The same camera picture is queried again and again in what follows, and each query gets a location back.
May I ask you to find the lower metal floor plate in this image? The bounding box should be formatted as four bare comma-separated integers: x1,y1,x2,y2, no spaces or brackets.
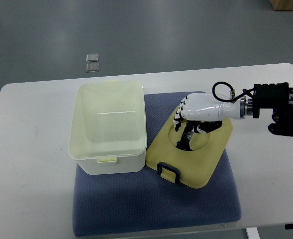
86,62,99,73

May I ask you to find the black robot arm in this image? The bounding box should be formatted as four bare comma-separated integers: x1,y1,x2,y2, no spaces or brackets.
212,82,293,137

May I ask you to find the yellow box lid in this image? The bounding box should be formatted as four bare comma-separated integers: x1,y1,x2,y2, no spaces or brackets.
145,91,234,189

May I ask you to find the white storage box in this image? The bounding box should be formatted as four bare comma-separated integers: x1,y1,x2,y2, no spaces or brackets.
68,81,147,175

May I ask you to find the white table leg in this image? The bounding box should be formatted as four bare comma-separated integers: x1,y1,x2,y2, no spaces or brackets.
245,227,260,239

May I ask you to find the wooden furniture corner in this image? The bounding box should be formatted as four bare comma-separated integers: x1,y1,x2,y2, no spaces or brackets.
269,0,293,11

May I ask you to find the upper metal floor plate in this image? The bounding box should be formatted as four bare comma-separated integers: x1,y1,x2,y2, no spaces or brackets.
86,53,99,62

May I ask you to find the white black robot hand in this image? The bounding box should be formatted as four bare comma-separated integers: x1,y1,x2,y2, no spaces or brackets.
173,93,245,131

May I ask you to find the blue fabric cushion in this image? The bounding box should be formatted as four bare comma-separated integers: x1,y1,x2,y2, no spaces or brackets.
72,91,242,238

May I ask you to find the metal floor plate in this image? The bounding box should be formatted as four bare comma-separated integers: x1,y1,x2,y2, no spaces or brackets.
86,62,99,73
86,53,99,62

